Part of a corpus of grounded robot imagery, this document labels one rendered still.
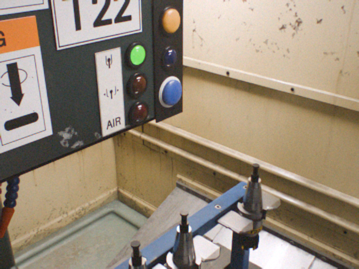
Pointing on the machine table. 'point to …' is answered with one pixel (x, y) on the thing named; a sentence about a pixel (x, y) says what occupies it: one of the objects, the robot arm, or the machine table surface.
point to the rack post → (238, 254)
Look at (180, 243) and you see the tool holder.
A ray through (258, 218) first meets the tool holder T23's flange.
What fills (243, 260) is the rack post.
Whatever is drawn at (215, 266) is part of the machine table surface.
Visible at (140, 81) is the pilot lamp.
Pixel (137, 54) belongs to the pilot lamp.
